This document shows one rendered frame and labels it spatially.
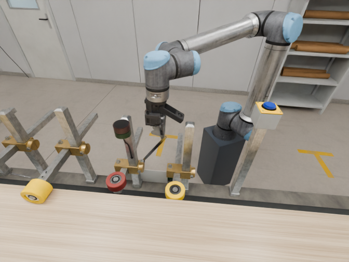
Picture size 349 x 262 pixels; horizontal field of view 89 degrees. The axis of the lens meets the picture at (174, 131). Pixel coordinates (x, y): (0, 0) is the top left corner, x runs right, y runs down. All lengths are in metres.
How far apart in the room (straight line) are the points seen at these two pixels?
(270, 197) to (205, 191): 0.33
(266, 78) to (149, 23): 2.46
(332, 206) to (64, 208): 1.21
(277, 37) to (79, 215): 1.13
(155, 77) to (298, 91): 3.37
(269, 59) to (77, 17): 3.21
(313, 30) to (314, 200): 2.72
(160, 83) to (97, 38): 3.07
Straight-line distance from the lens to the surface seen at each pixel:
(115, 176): 0.81
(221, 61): 3.29
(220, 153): 1.46
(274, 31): 1.08
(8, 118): 0.98
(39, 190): 0.81
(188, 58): 0.69
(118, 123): 0.67
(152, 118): 0.74
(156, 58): 0.62
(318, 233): 0.84
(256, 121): 0.67
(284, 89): 3.72
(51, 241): 0.76
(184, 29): 3.18
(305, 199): 1.18
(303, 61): 3.61
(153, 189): 0.99
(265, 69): 1.11
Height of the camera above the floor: 1.53
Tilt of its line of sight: 39 degrees down
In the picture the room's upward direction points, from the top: 2 degrees clockwise
